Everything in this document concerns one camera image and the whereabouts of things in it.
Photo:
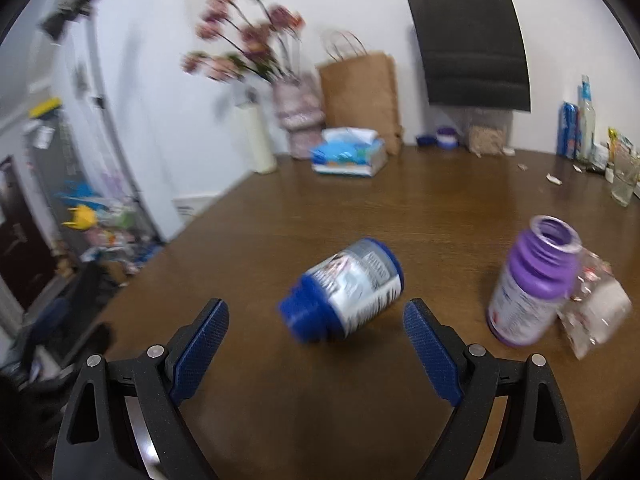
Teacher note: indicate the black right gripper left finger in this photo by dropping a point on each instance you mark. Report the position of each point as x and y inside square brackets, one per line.
[96, 440]

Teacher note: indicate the purple supplement bottle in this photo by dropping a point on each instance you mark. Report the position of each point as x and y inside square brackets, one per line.
[535, 282]

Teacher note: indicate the blue supplement bottle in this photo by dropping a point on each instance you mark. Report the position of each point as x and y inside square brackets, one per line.
[339, 295]

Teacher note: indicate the yellow toy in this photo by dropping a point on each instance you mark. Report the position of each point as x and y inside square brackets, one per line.
[82, 218]

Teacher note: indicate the clear drinking glass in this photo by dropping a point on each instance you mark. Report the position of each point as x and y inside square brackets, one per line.
[626, 173]

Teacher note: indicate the small purple lidded jar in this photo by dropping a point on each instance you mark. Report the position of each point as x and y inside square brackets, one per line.
[447, 138]

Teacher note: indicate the blue jar lid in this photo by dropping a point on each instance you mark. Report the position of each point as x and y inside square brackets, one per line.
[426, 140]

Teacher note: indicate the clear jar with grains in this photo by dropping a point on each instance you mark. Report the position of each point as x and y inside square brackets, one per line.
[487, 131]

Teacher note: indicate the blue drink can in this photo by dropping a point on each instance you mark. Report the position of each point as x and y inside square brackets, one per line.
[566, 139]

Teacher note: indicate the cream cylindrical bottle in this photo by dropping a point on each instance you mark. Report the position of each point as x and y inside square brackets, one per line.
[256, 137]

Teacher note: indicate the blue tissue pack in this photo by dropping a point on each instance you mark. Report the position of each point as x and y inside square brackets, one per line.
[348, 151]

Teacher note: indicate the pink ceramic vase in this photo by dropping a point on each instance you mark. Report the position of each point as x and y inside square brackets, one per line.
[299, 112]

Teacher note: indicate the brown paper bag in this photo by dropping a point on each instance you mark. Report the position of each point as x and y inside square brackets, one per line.
[359, 88]

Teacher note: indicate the dried pink flowers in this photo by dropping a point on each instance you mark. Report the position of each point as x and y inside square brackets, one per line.
[263, 40]

